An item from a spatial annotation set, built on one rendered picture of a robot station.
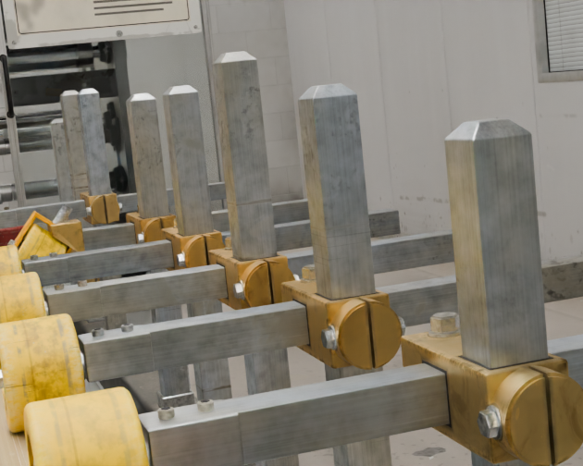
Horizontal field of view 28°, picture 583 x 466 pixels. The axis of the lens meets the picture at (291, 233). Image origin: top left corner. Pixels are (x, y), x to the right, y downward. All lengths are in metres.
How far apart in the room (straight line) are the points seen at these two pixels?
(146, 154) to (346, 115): 0.75
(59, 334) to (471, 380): 0.33
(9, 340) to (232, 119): 0.35
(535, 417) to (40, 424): 0.25
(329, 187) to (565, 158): 4.90
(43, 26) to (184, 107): 1.55
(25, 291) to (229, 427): 0.49
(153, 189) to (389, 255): 0.48
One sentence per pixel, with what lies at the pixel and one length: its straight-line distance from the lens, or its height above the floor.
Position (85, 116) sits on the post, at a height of 1.11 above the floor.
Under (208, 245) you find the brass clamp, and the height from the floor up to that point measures 0.96.
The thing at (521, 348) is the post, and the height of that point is 0.98.
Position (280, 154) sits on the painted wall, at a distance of 9.57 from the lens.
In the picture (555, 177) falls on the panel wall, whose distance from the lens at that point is 5.83.
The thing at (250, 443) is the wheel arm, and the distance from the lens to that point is 0.64.
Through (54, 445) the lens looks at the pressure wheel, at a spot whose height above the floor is 0.97.
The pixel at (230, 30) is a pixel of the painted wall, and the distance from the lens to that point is 9.48.
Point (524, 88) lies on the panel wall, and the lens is 6.02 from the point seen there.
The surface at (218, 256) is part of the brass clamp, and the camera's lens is 1.15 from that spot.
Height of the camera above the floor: 1.13
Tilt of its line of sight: 7 degrees down
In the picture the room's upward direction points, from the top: 6 degrees counter-clockwise
